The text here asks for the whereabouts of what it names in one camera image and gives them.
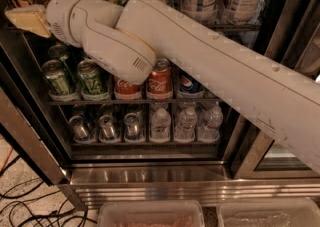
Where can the middle wire shelf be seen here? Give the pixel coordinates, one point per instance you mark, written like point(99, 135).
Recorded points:
point(136, 101)

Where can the left clear plastic bin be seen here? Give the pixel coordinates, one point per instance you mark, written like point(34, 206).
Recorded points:
point(179, 213)

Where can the right front coca-cola can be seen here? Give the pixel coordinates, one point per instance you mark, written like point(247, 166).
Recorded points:
point(159, 81)

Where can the wire shelf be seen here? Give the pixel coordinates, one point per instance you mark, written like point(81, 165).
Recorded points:
point(136, 101)
point(220, 27)

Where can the left water bottle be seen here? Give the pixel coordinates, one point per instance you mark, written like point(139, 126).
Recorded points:
point(160, 124)

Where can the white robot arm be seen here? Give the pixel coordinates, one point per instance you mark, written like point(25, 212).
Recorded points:
point(126, 41)

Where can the right silver can bottom shelf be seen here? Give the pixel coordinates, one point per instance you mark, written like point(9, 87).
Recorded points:
point(132, 126)

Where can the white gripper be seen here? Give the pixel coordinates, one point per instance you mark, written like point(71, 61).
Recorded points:
point(59, 17)

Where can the left front coca-cola can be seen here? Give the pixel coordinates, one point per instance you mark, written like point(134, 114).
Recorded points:
point(125, 88)

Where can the front left green can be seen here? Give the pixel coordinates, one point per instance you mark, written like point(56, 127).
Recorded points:
point(58, 78)

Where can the water bottle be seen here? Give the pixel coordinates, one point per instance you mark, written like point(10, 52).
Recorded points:
point(160, 124)
point(209, 127)
point(187, 120)

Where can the silver can shelf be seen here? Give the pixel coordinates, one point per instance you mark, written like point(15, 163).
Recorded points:
point(132, 126)
point(107, 127)
point(80, 129)

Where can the middle water bottle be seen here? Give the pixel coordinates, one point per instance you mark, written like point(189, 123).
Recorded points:
point(187, 120)

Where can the clear plastic bin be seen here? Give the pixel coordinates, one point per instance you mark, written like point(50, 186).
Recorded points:
point(271, 212)
point(179, 213)

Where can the coca-cola can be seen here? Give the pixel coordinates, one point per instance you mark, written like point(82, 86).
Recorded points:
point(159, 81)
point(125, 88)

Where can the top wire shelf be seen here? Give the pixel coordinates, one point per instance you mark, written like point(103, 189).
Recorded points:
point(220, 27)

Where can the left silver can bottom shelf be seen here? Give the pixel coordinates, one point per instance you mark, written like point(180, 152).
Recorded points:
point(80, 129)

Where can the left front pepsi can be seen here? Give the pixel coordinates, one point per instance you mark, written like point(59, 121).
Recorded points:
point(188, 84)

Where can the middle silver can bottom shelf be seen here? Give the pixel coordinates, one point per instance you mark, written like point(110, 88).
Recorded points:
point(107, 127)

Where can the right water bottle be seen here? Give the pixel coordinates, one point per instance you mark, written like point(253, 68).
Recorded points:
point(209, 127)

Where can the right clear plastic bin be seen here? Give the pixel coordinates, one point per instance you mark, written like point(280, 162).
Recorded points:
point(271, 212)

